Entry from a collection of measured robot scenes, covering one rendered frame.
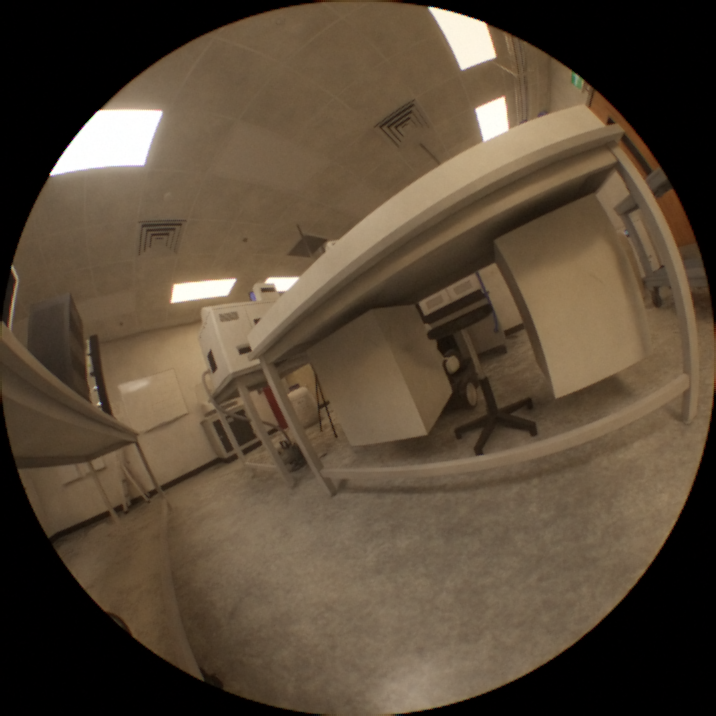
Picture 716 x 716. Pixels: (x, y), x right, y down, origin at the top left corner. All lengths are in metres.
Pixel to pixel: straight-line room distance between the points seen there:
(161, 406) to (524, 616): 4.66
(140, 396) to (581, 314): 5.04
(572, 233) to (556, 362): 0.46
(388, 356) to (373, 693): 1.15
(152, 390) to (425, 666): 4.61
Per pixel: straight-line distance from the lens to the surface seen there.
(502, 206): 0.65
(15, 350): 0.58
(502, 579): 0.69
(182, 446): 4.51
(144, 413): 4.55
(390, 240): 0.63
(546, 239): 0.91
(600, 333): 0.96
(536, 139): 0.74
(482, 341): 2.73
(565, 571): 0.69
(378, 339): 1.00
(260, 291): 2.05
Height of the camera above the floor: 0.62
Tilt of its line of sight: 1 degrees up
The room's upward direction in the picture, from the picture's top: 25 degrees counter-clockwise
